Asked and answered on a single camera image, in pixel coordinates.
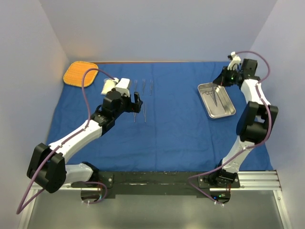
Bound white gauze pad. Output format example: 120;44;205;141
101;78;118;95

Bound steel instrument tray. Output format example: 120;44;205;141
197;83;236;119

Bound blue surgical drape cloth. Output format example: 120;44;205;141
47;62;246;171

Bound orange square woven mat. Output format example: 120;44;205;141
63;61;98;87

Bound steel surgical scissors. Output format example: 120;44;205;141
203;87;216;99

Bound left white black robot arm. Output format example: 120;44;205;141
27;90;143;193

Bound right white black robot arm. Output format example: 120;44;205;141
208;58;278;187

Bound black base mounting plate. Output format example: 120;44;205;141
71;169;240;203

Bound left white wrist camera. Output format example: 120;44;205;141
115;78;131;97

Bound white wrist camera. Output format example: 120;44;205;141
115;78;131;97
227;52;241;71

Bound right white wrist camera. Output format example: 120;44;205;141
227;52;241;71

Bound aluminium frame rail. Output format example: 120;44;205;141
30;169;282;191

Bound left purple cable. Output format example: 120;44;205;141
15;68;120;215

